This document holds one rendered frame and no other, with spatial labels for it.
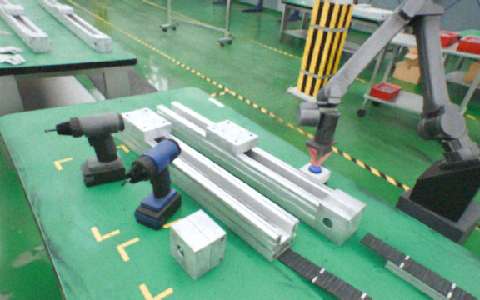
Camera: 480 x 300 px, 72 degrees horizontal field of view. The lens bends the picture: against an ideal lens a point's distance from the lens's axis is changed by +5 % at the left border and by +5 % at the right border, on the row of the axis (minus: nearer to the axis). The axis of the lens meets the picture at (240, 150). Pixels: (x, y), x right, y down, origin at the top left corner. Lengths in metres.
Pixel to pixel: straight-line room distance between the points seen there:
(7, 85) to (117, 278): 1.69
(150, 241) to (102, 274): 0.13
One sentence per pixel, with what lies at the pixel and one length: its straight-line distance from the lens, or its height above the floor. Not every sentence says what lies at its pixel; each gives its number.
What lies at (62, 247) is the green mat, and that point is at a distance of 0.92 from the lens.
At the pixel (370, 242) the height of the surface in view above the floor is 0.81.
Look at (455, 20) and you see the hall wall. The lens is 8.63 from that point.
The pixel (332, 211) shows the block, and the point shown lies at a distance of 0.90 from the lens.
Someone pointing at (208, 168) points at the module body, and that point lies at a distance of 1.00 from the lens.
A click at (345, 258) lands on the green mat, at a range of 0.92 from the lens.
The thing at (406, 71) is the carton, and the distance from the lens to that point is 5.83.
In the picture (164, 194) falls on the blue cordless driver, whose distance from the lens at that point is 0.90.
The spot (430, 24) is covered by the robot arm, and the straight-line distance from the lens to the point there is 1.25.
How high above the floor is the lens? 1.42
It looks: 31 degrees down
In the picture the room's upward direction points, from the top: 7 degrees clockwise
